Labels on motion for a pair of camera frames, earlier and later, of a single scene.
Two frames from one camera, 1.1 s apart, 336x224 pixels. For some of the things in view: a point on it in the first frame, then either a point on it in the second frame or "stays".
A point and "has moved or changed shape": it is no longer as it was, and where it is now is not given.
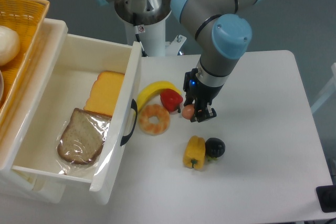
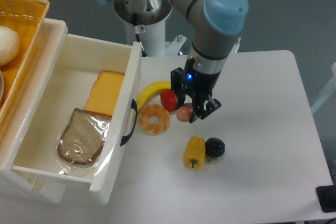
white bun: x=9 y=44 stays
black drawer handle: x=133 y=105 stays
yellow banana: x=154 y=87 stays
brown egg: x=188 y=111 has moved or changed shape
